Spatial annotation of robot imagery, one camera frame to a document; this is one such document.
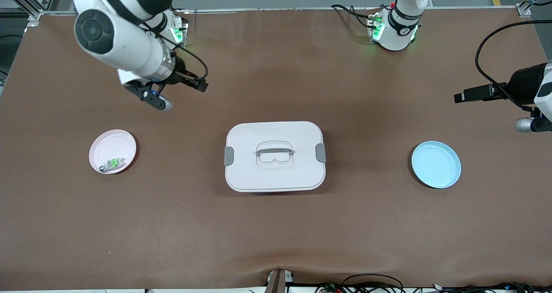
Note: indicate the green and grey switch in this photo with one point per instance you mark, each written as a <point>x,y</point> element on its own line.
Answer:
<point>113,163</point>

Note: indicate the light blue round plate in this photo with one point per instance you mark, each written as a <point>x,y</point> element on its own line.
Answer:
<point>435,164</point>

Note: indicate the aluminium frame corner post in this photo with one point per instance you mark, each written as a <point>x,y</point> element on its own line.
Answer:
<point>524,10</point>
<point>34,15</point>

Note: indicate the metal bracket post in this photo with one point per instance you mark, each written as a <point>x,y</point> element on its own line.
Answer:
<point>276,282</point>

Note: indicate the pink round plate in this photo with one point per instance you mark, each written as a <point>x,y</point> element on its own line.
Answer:
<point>112,146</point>

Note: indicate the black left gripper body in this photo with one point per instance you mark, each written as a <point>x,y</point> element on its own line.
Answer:
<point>521,85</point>

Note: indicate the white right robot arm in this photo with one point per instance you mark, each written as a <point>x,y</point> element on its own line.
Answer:
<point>125,47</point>

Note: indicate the grey box latch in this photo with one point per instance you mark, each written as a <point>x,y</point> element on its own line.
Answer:
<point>321,152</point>
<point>228,156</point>

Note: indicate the white lidded storage box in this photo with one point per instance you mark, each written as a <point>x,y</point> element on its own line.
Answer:
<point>276,174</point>

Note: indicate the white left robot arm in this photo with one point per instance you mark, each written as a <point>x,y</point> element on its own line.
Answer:
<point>396,30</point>

